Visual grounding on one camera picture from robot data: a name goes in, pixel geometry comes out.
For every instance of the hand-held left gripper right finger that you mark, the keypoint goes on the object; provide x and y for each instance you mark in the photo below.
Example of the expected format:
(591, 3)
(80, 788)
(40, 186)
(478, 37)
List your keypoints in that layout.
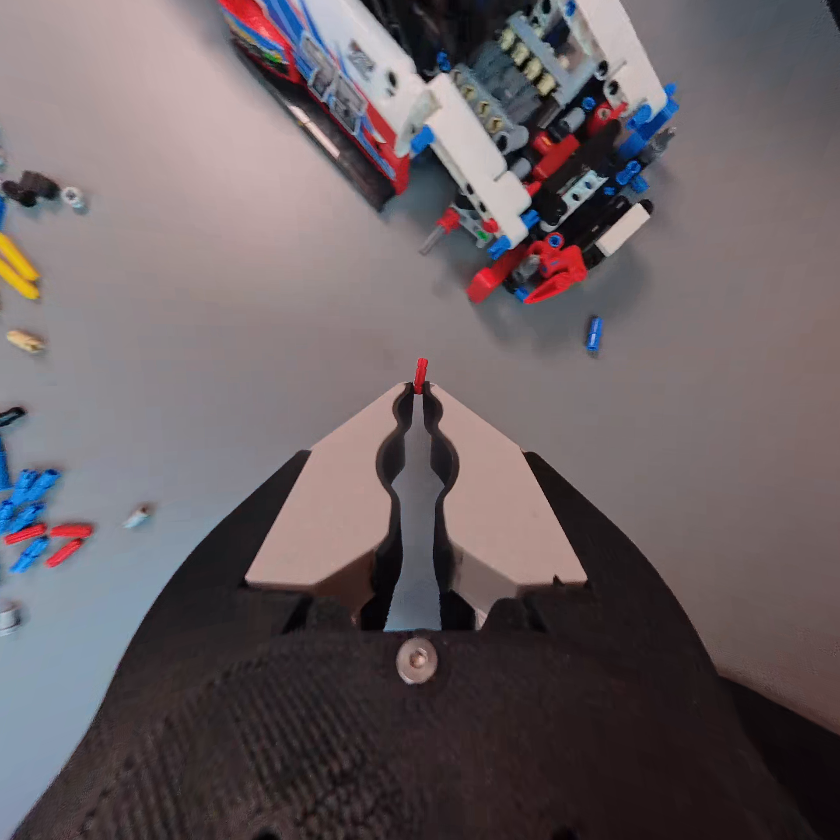
(505, 518)

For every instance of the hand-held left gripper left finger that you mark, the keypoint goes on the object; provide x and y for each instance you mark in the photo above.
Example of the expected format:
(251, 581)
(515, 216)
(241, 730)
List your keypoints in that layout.
(321, 518)

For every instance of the red toy pin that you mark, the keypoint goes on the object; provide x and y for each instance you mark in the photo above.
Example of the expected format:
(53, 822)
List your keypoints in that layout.
(64, 552)
(72, 530)
(421, 371)
(25, 534)

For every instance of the toy brick car model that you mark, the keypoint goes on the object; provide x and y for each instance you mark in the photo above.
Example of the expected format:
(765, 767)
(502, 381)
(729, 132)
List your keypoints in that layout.
(472, 151)

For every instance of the grey desk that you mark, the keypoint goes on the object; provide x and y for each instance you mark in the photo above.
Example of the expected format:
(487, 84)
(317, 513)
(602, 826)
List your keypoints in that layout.
(197, 295)

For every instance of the grey toy pin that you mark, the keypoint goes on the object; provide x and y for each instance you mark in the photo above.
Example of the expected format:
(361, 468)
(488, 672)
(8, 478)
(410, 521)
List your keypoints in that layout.
(138, 516)

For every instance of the single blue toy pin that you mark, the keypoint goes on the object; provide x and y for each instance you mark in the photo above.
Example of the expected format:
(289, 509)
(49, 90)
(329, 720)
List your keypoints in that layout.
(594, 333)

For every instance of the pile of blue toy pins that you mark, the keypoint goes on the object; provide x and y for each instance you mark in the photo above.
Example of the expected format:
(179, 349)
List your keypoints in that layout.
(26, 499)

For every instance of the silver round toy piece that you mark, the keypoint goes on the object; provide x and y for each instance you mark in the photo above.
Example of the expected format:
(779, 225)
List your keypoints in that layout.
(9, 619)

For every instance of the tan toy pin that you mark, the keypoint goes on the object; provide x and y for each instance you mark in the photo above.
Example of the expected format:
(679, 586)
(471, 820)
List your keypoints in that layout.
(25, 341)

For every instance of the yellow toy axle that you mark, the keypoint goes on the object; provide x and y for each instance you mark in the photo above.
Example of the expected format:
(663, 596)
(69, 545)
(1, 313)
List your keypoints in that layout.
(16, 256)
(18, 285)

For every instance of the small silver toy bush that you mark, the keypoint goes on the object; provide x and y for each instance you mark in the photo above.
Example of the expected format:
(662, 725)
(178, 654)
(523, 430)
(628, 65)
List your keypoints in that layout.
(73, 198)

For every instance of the black toy pin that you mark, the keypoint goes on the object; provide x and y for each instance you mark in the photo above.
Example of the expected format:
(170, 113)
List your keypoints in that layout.
(18, 193)
(40, 184)

